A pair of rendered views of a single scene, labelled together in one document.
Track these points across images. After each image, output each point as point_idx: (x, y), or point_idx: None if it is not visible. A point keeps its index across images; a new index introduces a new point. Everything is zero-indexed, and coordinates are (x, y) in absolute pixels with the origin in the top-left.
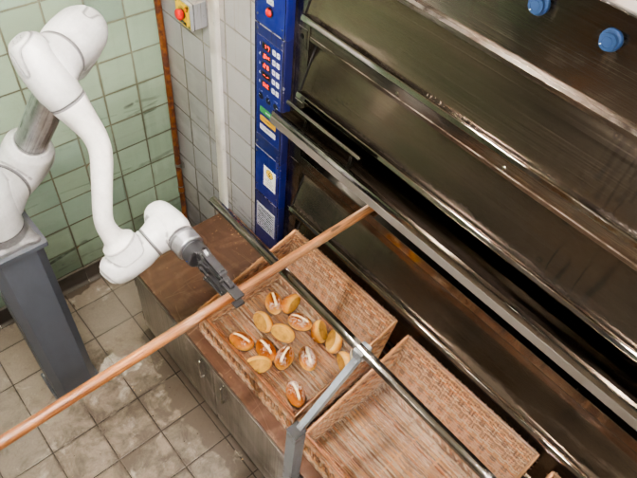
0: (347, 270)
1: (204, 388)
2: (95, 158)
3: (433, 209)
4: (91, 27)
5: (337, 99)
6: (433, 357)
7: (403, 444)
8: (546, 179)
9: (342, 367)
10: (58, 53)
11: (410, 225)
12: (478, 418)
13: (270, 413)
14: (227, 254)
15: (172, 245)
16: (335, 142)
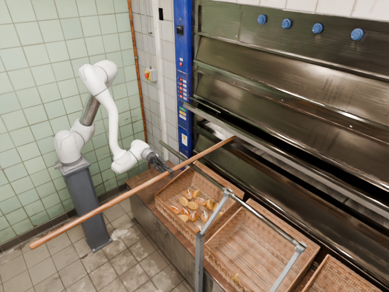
0: (220, 175)
1: (158, 238)
2: (110, 116)
3: (254, 130)
4: (111, 66)
5: (210, 92)
6: None
7: (253, 252)
8: (300, 96)
9: None
10: (97, 72)
11: (245, 133)
12: None
13: (188, 240)
14: (167, 176)
15: (142, 154)
16: (210, 108)
